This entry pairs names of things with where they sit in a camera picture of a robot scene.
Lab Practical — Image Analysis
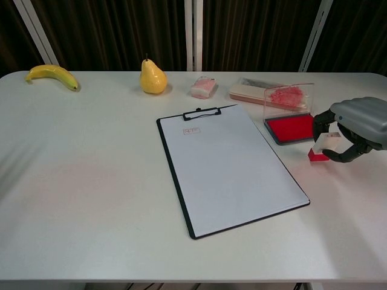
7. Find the grey black right robot hand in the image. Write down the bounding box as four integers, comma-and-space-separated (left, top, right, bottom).
313, 96, 387, 164

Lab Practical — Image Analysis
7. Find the red white stamp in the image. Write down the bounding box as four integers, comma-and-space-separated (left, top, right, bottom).
307, 132, 341, 163

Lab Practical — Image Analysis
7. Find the red ink pad with lid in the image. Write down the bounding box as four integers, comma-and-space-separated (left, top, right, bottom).
263, 83, 318, 146

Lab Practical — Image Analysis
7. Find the black clipboard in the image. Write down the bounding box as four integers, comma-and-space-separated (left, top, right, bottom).
156, 103, 311, 240

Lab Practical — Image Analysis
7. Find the clear plastic wrapped packet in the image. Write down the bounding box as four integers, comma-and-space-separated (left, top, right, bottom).
237, 77, 284, 88

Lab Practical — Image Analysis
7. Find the beige rectangular case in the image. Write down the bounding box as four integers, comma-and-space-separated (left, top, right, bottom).
229, 83, 268, 106

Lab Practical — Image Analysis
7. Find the white paper sheet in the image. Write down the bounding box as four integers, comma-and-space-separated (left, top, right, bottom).
158, 105, 310, 238

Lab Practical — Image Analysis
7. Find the pink white wrapped block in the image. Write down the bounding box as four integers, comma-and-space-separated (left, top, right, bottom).
189, 76, 219, 100

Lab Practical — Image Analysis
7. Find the yellow pear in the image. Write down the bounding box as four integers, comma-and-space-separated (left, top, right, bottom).
139, 53, 168, 94

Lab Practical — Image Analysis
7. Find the dark brown curtain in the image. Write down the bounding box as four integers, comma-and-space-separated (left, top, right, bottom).
0, 0, 387, 79

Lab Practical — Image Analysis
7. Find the yellow banana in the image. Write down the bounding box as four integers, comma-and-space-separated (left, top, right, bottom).
24, 64, 79, 91

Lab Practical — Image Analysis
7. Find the white metal frame post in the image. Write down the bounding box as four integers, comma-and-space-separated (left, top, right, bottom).
13, 0, 60, 66
184, 0, 204, 72
298, 0, 333, 73

